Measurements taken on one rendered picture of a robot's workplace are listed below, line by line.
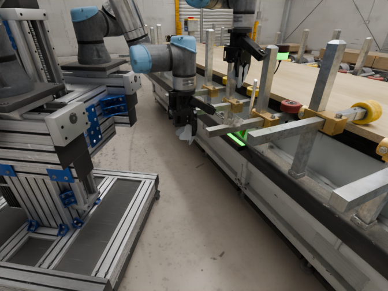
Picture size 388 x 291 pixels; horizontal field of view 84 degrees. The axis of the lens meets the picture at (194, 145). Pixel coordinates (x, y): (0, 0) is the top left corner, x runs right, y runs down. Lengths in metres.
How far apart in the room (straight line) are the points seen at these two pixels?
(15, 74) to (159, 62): 0.40
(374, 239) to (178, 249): 1.01
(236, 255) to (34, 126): 1.21
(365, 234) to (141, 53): 0.80
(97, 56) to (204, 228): 1.20
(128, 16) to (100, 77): 0.48
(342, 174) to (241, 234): 0.77
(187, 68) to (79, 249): 1.05
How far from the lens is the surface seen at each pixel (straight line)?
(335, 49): 0.75
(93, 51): 1.16
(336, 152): 1.05
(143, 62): 0.64
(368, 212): 0.79
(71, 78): 1.25
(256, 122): 0.93
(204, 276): 1.38
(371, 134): 0.93
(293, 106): 1.01
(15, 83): 0.79
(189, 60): 0.67
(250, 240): 1.54
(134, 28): 0.75
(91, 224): 1.43
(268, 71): 0.93
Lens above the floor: 1.23
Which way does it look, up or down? 31 degrees down
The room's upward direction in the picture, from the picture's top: straight up
